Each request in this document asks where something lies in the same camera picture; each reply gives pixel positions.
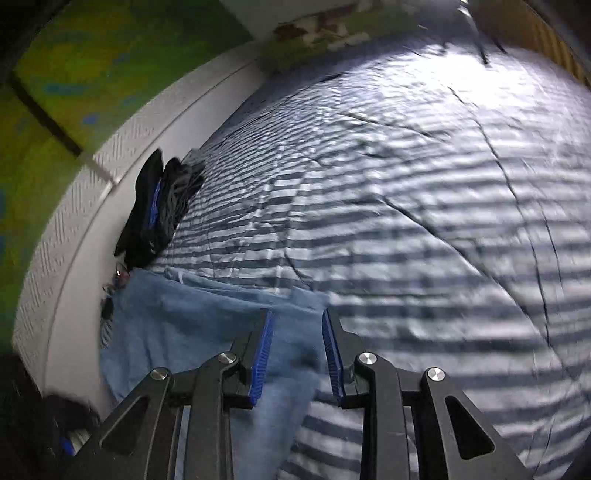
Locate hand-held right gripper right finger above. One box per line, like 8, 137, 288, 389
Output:
321, 307, 512, 480

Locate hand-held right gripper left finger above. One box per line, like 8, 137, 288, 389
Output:
62, 308, 275, 480

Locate green printed pillow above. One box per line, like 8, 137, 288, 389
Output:
259, 8, 426, 71

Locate blue denim pants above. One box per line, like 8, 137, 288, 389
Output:
99, 267, 331, 480

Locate black bag with blue trim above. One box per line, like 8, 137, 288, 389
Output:
113, 148, 206, 271

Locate blue striped blanket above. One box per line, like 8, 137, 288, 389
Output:
148, 9, 591, 480

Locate green wall poster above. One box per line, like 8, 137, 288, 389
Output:
11, 0, 256, 156

